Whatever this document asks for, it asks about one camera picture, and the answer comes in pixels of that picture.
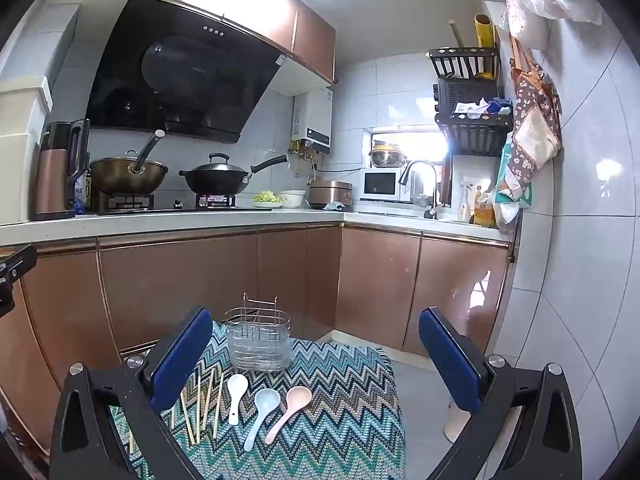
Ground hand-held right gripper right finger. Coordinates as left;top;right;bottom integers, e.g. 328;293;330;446
419;307;583;480

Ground wire utensil holder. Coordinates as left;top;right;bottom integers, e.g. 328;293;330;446
223;292;293;373

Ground white spray bottle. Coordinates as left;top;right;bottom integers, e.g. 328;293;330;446
457;181;473;223

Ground gas stove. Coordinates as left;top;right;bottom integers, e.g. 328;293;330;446
97;192;251;215

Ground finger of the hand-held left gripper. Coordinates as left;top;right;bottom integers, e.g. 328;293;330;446
0;245;38;316

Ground green white bag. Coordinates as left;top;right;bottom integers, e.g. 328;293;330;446
492;142;533;226

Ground black dish rack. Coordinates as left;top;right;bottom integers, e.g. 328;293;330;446
428;46;515;208

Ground pink plastic spoon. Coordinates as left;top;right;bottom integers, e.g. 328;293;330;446
264;386;312;445

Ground crumpled white blue packets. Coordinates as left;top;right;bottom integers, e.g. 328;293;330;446
452;97;513;121

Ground copper lower kitchen cabinets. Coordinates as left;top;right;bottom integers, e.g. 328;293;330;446
0;225;516;441

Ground copper rice cooker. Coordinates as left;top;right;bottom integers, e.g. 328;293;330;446
308;179;353;209

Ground brown floral apron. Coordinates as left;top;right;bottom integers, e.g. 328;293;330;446
507;35;563;188

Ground yellow roll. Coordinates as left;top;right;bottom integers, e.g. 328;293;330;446
473;13;496;78

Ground row of wooden chopsticks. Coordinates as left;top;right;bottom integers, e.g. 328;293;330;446
127;367;226;456

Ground black range hood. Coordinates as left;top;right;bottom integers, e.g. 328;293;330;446
85;0;286;145

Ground white microwave oven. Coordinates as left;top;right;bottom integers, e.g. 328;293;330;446
361;169;411;203

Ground yellow gas valve pipes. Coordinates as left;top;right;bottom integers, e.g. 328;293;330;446
287;141;322;177

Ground steel kitchen faucet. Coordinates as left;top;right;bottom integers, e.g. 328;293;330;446
398;159;442;220

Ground black wok with lid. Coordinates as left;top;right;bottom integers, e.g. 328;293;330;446
179;152;290;196

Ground zigzag patterned knit cloth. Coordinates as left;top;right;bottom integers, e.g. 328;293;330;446
110;320;406;480

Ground yellow detergent bottle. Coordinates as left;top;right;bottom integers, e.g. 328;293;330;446
472;186;497;228

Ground copper thermos kettle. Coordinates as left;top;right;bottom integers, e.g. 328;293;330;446
32;120;91;221

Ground light blue plastic spoon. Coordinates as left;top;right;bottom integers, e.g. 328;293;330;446
243;388;281;453

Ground steel pot with handle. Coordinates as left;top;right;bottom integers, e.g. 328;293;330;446
90;130;170;196

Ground plate of green vegetables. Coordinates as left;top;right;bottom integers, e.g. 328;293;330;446
251;190;285;209

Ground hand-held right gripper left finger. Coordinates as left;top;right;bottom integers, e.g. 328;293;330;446
47;306;214;480

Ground white plastic spoon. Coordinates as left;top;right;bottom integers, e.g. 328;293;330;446
227;374;249;426

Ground white water heater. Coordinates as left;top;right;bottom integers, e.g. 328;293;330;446
291;87;333;155

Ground kitchen window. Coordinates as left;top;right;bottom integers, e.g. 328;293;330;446
365;130;451;168

